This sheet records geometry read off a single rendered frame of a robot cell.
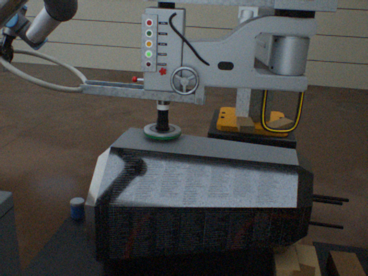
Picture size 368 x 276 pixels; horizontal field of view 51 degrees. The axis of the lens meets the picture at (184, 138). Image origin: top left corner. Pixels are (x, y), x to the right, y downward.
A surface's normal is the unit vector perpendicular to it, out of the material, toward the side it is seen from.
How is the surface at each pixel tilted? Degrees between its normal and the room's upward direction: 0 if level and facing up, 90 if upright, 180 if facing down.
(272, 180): 45
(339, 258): 0
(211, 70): 90
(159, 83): 90
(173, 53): 90
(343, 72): 90
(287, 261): 0
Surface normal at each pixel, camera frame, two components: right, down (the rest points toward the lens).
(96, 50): -0.15, 0.34
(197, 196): -0.06, -0.42
